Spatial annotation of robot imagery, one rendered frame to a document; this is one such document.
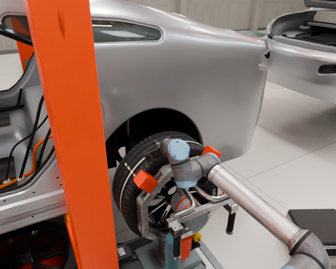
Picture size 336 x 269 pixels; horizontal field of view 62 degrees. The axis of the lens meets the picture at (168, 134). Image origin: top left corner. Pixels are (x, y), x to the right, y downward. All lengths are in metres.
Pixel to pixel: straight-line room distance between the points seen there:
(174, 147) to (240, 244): 1.63
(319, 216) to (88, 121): 2.09
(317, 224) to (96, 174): 1.89
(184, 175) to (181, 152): 0.10
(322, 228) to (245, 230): 0.65
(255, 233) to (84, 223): 1.88
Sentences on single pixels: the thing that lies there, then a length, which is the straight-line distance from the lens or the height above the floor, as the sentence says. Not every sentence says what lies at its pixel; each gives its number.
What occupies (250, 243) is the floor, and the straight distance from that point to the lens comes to 2.70.
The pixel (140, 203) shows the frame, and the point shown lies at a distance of 1.51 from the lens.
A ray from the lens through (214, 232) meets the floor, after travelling 2.71.
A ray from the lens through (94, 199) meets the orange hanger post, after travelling 1.15.
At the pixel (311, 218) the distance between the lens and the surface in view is 2.59.
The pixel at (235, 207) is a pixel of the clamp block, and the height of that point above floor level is 0.94.
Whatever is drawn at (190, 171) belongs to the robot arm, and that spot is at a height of 1.25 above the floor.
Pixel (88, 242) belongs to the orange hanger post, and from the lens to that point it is 1.29.
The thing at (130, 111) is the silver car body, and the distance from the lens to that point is 1.62.
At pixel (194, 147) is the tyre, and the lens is 1.59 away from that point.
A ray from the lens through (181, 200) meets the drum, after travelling 1.60.
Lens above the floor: 1.96
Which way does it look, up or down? 28 degrees down
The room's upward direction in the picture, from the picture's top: 1 degrees clockwise
